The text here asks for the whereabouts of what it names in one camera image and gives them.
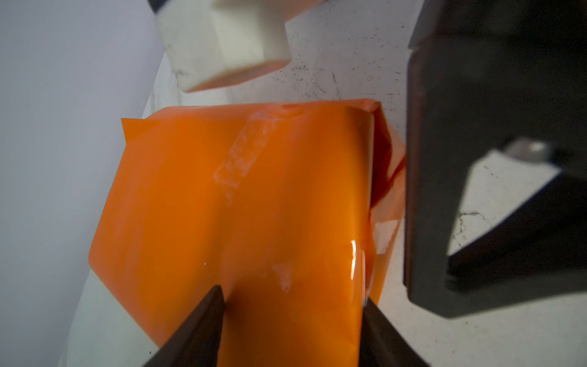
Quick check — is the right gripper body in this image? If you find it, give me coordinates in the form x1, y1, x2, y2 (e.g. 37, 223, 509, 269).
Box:
409, 1, 586, 50

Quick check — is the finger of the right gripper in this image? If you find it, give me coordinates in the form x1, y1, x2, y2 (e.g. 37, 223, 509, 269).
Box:
404, 38, 586, 318

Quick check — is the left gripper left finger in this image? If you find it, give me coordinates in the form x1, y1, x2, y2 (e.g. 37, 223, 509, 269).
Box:
145, 285, 225, 367

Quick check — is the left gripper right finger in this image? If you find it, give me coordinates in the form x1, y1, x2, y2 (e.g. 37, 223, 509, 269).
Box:
359, 298, 428, 367

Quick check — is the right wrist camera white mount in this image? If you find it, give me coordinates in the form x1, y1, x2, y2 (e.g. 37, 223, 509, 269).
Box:
149, 0, 319, 93

